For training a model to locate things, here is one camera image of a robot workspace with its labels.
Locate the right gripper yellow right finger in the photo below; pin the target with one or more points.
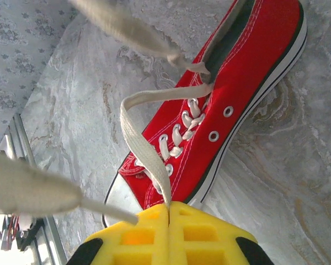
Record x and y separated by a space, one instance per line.
204 243

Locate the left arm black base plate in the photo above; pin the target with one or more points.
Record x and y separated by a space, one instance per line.
27 236

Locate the white shoelace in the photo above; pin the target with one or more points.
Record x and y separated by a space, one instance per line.
143 149

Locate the aluminium mounting rail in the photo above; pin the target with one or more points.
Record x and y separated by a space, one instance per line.
26 150

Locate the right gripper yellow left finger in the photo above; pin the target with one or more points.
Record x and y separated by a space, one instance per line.
143 243

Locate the red canvas sneaker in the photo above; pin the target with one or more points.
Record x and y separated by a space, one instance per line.
237 69

